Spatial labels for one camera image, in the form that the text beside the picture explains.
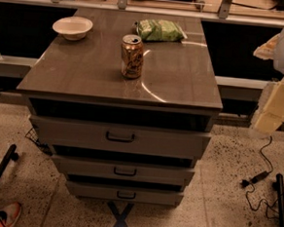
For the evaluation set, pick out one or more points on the grey drawer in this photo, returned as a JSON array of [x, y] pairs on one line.
[[123, 170], [121, 138], [151, 196]]

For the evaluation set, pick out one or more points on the black wire basket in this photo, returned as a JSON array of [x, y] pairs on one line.
[[33, 137]]

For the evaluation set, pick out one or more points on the orange soda can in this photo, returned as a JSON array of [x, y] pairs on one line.
[[132, 56]]

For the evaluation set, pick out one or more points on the top grey drawer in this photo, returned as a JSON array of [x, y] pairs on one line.
[[121, 138]]

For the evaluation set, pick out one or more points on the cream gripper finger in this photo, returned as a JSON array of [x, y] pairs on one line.
[[266, 50], [270, 114]]

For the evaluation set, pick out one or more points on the green snack bag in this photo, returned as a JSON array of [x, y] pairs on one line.
[[159, 30]]

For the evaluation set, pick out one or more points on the grey drawer cabinet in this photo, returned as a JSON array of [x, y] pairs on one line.
[[82, 81]]

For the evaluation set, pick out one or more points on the orange sneaker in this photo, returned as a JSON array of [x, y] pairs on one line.
[[9, 215]]

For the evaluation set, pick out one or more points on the white bowl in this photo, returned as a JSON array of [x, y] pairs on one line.
[[73, 28]]

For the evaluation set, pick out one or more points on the black stand leg right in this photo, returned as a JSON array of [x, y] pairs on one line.
[[279, 187]]

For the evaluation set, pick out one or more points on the middle grey drawer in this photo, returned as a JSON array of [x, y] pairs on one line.
[[123, 170]]

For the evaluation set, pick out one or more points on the bottom grey drawer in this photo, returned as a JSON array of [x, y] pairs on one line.
[[151, 196]]

